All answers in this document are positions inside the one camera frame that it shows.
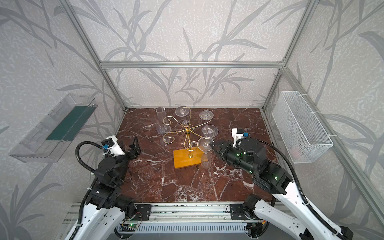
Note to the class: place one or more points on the clear wine glass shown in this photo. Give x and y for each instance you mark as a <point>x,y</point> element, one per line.
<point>206,115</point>
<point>165,139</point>
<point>210,131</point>
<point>161,114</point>
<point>183,112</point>

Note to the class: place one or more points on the clear plastic wall bin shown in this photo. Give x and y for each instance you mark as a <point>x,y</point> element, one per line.
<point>47,142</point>

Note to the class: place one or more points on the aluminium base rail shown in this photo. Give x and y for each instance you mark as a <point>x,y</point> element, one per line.
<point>177,218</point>

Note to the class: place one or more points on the gold wire glass rack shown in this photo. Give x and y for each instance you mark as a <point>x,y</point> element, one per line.
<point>187,130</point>

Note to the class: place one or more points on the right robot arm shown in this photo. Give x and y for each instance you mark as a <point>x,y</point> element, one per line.
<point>306,222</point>

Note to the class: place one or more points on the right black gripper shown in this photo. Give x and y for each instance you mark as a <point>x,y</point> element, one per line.
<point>220,148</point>

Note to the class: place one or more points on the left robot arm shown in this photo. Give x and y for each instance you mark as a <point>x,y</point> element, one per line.
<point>103,207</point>

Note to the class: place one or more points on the round wine glass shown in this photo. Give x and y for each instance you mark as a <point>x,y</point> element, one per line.
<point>204,144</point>

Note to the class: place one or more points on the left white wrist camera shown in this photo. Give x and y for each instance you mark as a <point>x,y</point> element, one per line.
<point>111,147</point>

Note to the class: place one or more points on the yellow wooden rack base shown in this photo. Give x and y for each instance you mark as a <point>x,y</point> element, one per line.
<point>184,158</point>

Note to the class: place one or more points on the white wire mesh basket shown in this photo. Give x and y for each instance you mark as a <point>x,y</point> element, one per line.
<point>304,136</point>

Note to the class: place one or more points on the aluminium frame struts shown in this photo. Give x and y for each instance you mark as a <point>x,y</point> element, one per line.
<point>353,172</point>

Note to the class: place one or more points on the green circuit board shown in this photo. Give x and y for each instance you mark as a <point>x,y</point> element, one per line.
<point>130,227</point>

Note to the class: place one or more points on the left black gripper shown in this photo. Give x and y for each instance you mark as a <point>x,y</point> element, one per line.
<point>130,152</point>

